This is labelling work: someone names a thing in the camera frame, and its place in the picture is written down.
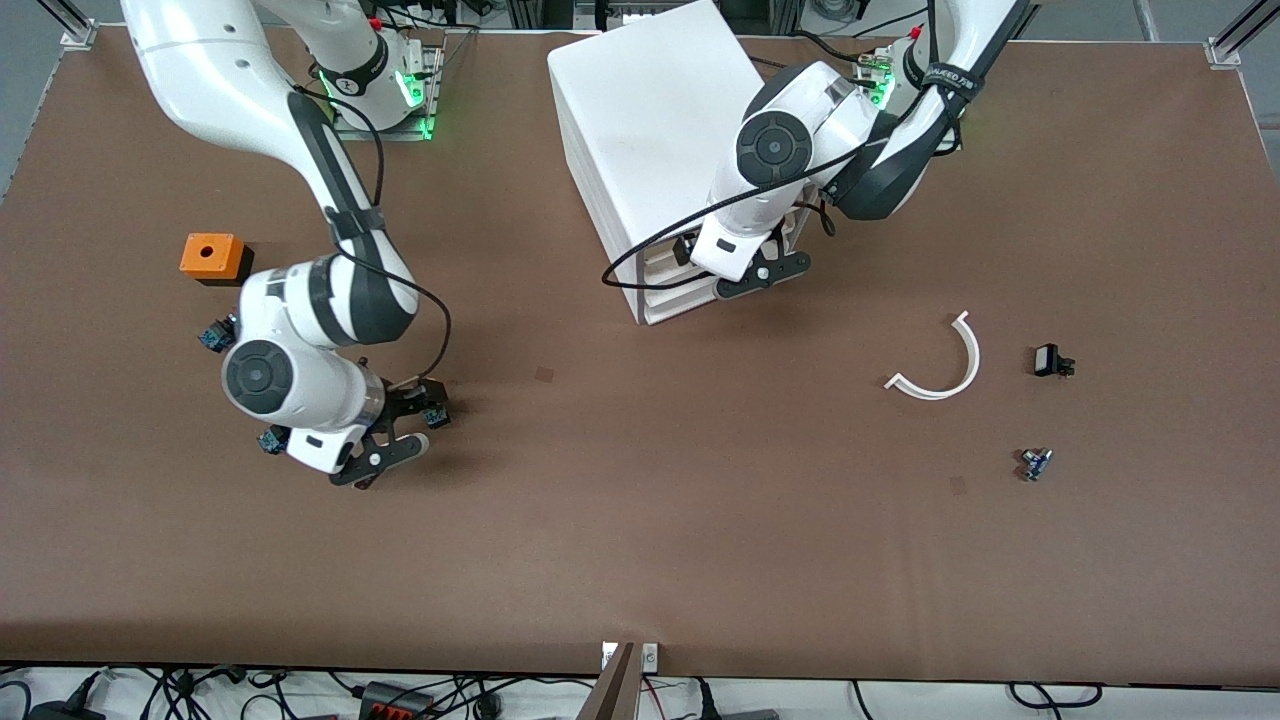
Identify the wooden post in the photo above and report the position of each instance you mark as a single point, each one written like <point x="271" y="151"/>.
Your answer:
<point x="612" y="695"/>

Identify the yellow push button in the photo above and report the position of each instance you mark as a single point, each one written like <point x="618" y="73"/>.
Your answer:
<point x="436" y="412"/>

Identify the black power strip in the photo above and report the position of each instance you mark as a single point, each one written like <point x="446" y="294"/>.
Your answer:
<point x="395" y="702"/>

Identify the aluminium corner bracket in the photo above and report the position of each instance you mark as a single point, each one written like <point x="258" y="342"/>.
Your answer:
<point x="1235" y="40"/>
<point x="75" y="30"/>

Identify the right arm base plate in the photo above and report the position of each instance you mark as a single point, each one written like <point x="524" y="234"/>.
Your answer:
<point x="432" y="90"/>

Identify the green push button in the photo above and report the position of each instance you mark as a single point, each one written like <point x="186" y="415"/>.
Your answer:
<point x="270" y="440"/>

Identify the orange button box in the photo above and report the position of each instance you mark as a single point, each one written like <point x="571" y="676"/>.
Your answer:
<point x="210" y="255"/>

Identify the white curved plastic strip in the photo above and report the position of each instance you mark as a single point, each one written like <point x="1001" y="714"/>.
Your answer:
<point x="968" y="365"/>

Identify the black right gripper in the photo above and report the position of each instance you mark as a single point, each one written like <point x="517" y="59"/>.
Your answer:
<point x="403" y="403"/>

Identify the red push button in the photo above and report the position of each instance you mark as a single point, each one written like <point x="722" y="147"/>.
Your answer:
<point x="213" y="338"/>

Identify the small blue electronic component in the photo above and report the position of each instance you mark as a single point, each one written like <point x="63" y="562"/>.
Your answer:
<point x="1035" y="464"/>

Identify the small black switch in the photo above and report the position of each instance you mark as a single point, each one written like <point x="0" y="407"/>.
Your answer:
<point x="1048" y="360"/>

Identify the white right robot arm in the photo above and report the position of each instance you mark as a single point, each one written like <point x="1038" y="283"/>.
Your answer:
<point x="300" y="380"/>

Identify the small white bracket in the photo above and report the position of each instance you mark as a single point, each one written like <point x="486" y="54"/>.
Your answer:
<point x="650" y="656"/>
<point x="608" y="655"/>

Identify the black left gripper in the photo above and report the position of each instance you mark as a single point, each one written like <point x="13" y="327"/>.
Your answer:
<point x="679" y="252"/>

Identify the black power adapter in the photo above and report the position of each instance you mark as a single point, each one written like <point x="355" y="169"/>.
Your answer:
<point x="65" y="712"/>

